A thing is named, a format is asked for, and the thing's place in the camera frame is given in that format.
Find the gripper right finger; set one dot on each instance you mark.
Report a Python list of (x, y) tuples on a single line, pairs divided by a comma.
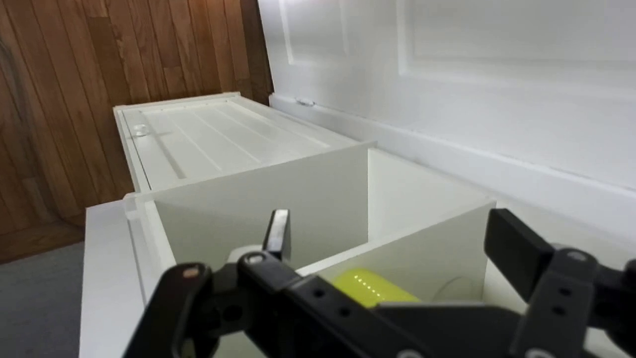
[(561, 288)]

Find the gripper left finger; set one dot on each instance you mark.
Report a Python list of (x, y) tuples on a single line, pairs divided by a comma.
[(271, 288)]

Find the white shelf cabinet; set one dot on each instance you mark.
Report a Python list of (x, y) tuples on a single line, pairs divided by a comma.
[(308, 199)]

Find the yellow cup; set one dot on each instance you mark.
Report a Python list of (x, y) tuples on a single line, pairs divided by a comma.
[(370, 289)]

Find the white cabinet door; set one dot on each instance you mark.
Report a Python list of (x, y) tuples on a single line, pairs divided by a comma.
[(223, 139)]

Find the clear door knob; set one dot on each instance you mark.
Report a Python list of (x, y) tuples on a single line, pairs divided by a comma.
[(140, 130)]

